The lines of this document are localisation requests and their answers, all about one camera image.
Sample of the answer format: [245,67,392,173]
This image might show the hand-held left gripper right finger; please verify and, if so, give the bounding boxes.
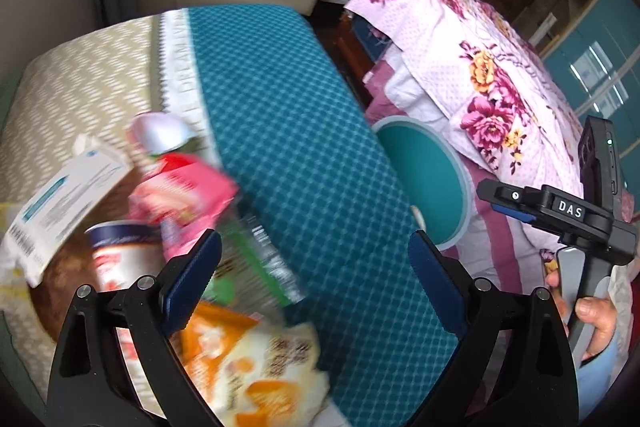
[400,229,594,427]

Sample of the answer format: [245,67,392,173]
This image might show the person's right hand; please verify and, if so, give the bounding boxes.
[545,268,621,360]

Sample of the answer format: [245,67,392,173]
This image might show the person's right forearm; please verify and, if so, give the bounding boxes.
[575,336,633,414]

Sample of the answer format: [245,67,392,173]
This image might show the pink red snack packet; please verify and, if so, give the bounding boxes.
[127,152,241,264]

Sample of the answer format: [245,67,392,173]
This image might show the brown round tray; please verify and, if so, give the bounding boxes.
[31,167,168,344]

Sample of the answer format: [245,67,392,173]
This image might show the pale yellow paper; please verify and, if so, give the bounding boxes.
[0,202,32,290]

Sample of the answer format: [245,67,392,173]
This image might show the orange white snack bag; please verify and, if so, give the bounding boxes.
[171,299,332,427]

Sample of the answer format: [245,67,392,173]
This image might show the dark wooden nightstand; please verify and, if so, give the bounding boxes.
[320,9,383,108]

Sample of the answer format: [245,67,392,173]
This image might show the pink floral quilt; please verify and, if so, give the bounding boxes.
[345,0,592,204]

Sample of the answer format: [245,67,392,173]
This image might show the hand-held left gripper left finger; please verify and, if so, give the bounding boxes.
[46,229,223,427]

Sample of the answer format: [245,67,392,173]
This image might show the teal round bin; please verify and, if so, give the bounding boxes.
[372,116,473,252]

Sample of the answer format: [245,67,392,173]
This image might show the teal glass door cabinet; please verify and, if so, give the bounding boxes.
[542,0,640,148]

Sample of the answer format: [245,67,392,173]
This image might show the white paper carton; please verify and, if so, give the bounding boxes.
[0,134,134,289]

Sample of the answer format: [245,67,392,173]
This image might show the pink striped bed sheet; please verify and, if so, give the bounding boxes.
[364,44,583,303]

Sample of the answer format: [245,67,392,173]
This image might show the silver foil lid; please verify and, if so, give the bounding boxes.
[130,113,197,158]

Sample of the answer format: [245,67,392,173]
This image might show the white cup with blue rim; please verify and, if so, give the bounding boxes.
[85,220,167,358]

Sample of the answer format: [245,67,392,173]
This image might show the clear green wrapper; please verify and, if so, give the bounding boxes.
[202,212,307,309]

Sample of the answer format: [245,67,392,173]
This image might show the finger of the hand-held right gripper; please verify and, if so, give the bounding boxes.
[476,179,546,224]

